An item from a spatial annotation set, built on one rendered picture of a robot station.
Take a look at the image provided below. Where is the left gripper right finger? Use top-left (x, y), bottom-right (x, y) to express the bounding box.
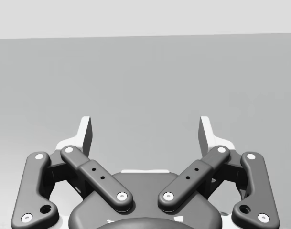
top-left (157, 116), bottom-right (281, 229)

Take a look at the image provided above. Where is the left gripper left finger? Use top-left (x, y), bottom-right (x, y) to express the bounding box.
top-left (11, 116), bottom-right (134, 229)

